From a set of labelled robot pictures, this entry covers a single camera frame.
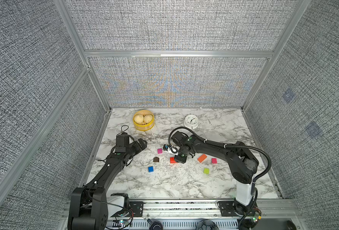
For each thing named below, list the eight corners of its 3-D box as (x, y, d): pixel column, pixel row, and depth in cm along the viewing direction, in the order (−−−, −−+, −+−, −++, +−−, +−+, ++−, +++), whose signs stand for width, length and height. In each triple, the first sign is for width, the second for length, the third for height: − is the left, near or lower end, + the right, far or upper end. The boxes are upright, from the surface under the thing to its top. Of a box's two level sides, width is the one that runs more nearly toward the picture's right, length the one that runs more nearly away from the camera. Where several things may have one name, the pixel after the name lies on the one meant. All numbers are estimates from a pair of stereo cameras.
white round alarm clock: (181, 123, 112) (181, 119, 108) (190, 116, 116) (190, 112, 113) (191, 131, 107) (192, 127, 103) (200, 123, 112) (201, 119, 108)
